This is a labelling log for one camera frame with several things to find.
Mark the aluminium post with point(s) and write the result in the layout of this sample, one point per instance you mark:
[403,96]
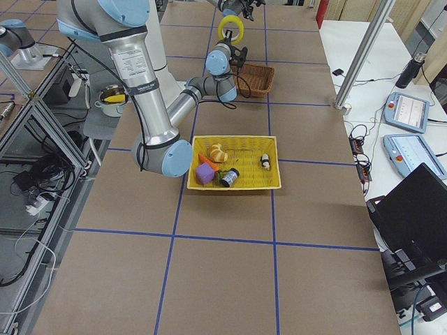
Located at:
[365,47]

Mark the teach pendant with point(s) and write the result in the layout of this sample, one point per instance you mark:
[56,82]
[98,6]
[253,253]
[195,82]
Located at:
[406,112]
[407,151]

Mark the black water bottle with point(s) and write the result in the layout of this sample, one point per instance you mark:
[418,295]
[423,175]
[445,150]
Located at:
[412,69]

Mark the teach pendant far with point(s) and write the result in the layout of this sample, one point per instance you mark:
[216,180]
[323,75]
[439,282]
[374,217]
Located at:
[406,112]

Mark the toy croissant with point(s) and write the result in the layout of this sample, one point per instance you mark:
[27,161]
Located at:
[217,153]

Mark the white pot with corn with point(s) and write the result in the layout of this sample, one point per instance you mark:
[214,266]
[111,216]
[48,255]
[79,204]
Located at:
[111,100]

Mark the purple foam block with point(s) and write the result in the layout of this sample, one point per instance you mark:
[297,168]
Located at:
[204,173]

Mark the black laptop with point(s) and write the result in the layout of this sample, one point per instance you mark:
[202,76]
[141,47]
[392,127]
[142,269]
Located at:
[412,219]

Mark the panda figurine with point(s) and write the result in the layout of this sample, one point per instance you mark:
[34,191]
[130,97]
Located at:
[265,162]

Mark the small black-capped jar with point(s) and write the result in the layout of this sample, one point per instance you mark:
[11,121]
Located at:
[230,177]

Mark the yellow woven basket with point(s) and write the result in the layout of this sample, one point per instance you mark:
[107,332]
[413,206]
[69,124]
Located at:
[244,153]

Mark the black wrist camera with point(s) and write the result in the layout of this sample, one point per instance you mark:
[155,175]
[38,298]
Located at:
[238,56]

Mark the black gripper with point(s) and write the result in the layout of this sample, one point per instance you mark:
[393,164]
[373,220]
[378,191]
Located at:
[237,3]
[227,40]

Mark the brown wicker basket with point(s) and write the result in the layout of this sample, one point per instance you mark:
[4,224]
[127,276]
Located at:
[253,80]

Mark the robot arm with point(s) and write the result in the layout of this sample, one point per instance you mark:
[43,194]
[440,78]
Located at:
[122,26]
[21,38]

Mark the yellow tape roll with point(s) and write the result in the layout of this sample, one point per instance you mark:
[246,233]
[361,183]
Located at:
[231,19]

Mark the toy carrot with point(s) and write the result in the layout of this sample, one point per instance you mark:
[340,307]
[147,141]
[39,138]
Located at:
[204,159]

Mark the teach pendant near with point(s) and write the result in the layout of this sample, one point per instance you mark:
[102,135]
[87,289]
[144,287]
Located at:
[407,151]

